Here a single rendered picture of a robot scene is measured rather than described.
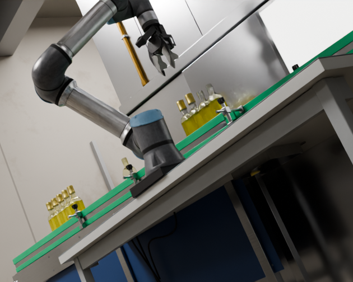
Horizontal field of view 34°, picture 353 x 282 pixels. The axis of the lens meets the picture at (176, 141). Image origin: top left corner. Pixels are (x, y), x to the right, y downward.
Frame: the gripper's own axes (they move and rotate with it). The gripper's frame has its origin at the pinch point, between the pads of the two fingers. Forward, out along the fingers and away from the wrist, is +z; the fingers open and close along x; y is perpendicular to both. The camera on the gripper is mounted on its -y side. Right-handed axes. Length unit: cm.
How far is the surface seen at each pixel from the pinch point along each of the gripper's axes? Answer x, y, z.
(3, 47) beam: 262, 133, -185
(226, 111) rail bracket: -7.1, 13.7, 23.2
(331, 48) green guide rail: -50, 26, 23
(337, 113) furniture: -70, -39, 55
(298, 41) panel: -33, 42, 8
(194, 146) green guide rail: 16.3, 16.6, 26.6
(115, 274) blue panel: 92, 17, 57
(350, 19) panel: -55, 42, 13
